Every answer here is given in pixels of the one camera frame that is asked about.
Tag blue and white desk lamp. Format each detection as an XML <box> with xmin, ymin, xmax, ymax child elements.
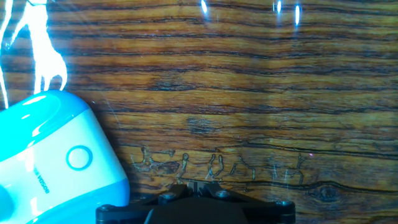
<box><xmin>0</xmin><ymin>90</ymin><xmax>131</xmax><ymax>224</ymax></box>

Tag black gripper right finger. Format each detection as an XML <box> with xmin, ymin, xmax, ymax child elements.
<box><xmin>195</xmin><ymin>182</ymin><xmax>296</xmax><ymax>224</ymax></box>

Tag glossy wood-grain table mat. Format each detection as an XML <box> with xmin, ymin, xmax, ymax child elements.
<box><xmin>0</xmin><ymin>0</ymin><xmax>398</xmax><ymax>224</ymax></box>

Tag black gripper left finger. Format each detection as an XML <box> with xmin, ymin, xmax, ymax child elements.
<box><xmin>95</xmin><ymin>183</ymin><xmax>197</xmax><ymax>224</ymax></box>

